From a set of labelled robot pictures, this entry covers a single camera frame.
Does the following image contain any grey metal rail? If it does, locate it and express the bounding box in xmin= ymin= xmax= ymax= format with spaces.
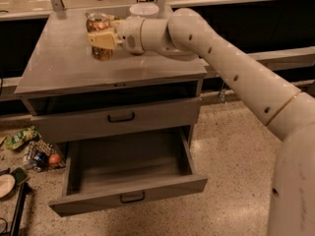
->
xmin=248 ymin=46 xmax=315 ymax=72

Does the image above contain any green sponge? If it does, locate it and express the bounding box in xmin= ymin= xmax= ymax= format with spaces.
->
xmin=11 ymin=167 xmax=29 ymax=185

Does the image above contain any white bowl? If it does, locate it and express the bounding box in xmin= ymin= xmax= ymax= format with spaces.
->
xmin=129 ymin=3 xmax=159 ymax=19

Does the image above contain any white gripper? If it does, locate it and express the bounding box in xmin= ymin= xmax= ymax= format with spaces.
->
xmin=88 ymin=17 xmax=145 ymax=55

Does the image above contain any blue can in basket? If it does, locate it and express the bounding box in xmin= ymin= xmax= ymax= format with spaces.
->
xmin=32 ymin=151 xmax=48 ymax=172

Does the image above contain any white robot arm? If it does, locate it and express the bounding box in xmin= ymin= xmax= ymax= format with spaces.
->
xmin=88 ymin=8 xmax=315 ymax=236

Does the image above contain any golden orange soda can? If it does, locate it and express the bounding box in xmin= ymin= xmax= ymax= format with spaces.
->
xmin=86 ymin=13 xmax=112 ymax=61

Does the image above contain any white plate on floor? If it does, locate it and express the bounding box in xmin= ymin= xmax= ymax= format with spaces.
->
xmin=0 ymin=174 xmax=15 ymax=198

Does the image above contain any open grey lower drawer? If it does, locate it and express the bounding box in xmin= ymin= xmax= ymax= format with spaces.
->
xmin=49 ymin=128 xmax=208 ymax=216

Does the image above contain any green snack bag on floor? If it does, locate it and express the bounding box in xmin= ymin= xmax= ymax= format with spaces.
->
xmin=4 ymin=126 xmax=38 ymax=150

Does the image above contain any grey upper drawer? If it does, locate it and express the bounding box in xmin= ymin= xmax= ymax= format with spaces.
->
xmin=31 ymin=97 xmax=201 ymax=143

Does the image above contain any red apple in basket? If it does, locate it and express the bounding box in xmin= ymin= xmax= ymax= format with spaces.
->
xmin=48 ymin=153 xmax=62 ymax=168

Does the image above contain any grey drawer cabinet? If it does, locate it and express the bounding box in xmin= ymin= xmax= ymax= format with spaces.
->
xmin=14 ymin=3 xmax=209 ymax=149

